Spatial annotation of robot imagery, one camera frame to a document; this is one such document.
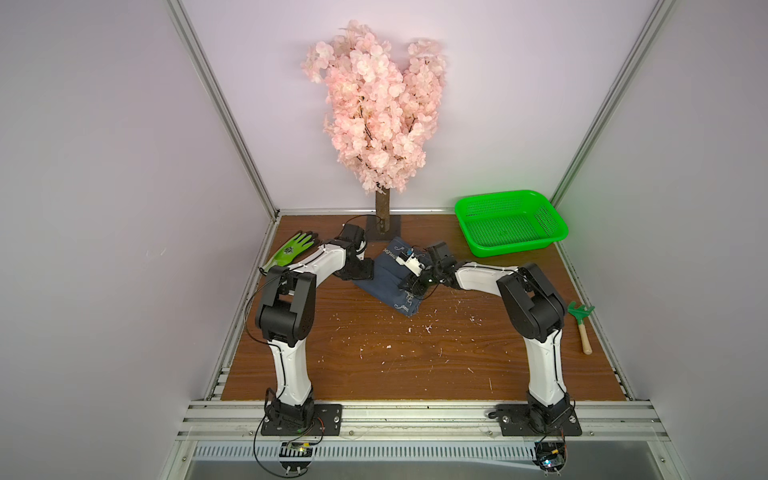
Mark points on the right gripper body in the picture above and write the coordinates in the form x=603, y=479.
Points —
x=417, y=279

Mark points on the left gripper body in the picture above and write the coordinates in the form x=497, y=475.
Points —
x=361, y=268

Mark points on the blue fish-print pillowcase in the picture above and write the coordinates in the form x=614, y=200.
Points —
x=389, y=274

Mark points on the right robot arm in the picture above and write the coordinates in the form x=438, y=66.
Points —
x=535, y=309

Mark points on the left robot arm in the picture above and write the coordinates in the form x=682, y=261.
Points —
x=286, y=313

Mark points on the green black work glove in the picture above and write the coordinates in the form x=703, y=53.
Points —
x=296, y=245

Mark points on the green plastic basket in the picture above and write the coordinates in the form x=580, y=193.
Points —
x=509, y=222

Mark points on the green toy rake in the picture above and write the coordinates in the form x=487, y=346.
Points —
x=580, y=313

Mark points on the pink cherry blossom tree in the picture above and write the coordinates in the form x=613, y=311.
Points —
x=381, y=114

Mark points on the left controller board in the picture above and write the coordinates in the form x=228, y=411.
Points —
x=295, y=458

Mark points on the controller board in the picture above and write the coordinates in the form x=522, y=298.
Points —
x=295, y=458
x=550, y=457

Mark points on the right controller board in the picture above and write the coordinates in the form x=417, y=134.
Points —
x=550, y=457

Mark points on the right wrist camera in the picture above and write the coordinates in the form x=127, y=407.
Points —
x=409, y=260

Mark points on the aluminium frame corner post left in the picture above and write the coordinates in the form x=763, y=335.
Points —
x=188, y=35

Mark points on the aluminium frame corner post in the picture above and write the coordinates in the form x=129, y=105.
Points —
x=617, y=90
x=188, y=35

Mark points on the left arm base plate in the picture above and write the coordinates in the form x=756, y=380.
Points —
x=282, y=419

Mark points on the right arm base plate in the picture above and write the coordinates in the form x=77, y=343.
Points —
x=533, y=419

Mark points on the aluminium front rail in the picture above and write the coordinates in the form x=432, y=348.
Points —
x=429, y=420

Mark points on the aluminium frame corner post right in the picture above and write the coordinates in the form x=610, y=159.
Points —
x=617, y=90

